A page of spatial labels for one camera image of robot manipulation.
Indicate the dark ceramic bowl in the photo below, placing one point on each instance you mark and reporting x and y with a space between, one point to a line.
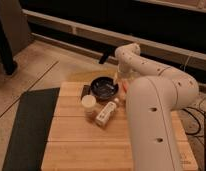
103 88

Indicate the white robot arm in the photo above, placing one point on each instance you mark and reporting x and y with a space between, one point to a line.
150 99

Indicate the white plastic cup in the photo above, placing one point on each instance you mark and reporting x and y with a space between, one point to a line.
89 103

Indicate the white remote controller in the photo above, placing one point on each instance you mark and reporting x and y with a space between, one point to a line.
105 114

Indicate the black floor mat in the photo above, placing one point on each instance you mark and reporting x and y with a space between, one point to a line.
30 130

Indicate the grey cabinet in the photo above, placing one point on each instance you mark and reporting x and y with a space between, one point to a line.
15 25

